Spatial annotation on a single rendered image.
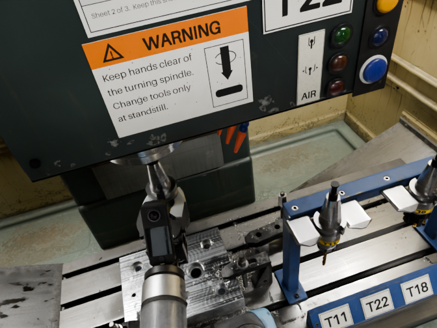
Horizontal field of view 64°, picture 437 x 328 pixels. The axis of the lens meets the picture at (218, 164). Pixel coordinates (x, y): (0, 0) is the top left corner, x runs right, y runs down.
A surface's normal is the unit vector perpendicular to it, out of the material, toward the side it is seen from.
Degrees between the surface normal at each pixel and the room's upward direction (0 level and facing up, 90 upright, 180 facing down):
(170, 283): 31
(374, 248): 0
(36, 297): 24
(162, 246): 59
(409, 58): 90
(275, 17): 90
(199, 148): 90
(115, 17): 90
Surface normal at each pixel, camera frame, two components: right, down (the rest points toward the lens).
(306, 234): -0.12, -0.73
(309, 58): 0.28, 0.62
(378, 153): -0.51, -0.55
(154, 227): 0.04, 0.18
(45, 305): 0.27, -0.78
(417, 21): -0.94, 0.31
